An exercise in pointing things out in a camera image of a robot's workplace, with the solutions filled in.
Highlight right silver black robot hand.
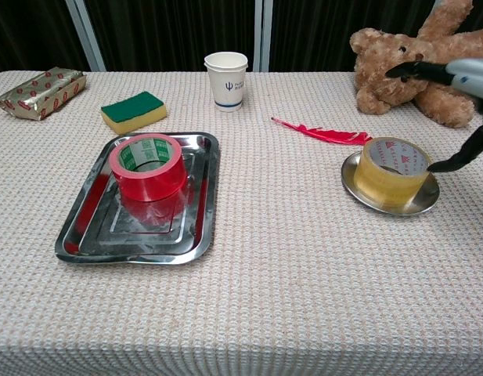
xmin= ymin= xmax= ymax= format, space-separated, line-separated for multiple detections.
xmin=384 ymin=58 xmax=483 ymax=173

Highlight yellow transparent tape roll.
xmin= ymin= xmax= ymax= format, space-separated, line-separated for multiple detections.
xmin=352 ymin=136 xmax=431 ymax=208

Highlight red tape roll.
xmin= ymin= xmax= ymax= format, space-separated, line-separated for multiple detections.
xmin=108 ymin=132 xmax=187 ymax=203

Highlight brown teddy bear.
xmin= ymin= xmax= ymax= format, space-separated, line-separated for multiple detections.
xmin=349 ymin=0 xmax=483 ymax=129

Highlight round steel plate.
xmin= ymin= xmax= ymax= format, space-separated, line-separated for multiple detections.
xmin=341 ymin=150 xmax=441 ymax=216

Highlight red feather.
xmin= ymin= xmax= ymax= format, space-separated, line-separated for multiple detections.
xmin=271 ymin=116 xmax=374 ymax=146

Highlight black curtain panel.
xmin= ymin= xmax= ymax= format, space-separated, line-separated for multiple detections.
xmin=84 ymin=0 xmax=258 ymax=73
xmin=0 ymin=0 xmax=88 ymax=78
xmin=269 ymin=0 xmax=483 ymax=73

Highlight white paper cup blue logo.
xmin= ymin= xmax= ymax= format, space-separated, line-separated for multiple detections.
xmin=204 ymin=52 xmax=249 ymax=113

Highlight beige waffle tablecloth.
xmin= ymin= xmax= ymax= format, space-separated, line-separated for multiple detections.
xmin=0 ymin=70 xmax=483 ymax=376

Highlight green yellow sponge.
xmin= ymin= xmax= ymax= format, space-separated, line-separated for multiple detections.
xmin=99 ymin=91 xmax=168 ymax=135

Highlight rectangular steel tray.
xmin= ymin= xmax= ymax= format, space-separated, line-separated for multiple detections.
xmin=54 ymin=132 xmax=221 ymax=266

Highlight gold wrapped package red prints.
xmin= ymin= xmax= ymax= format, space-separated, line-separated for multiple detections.
xmin=0 ymin=66 xmax=88 ymax=121

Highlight grey partition post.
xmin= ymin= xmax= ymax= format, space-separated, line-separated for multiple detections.
xmin=254 ymin=0 xmax=274 ymax=73
xmin=65 ymin=0 xmax=107 ymax=73

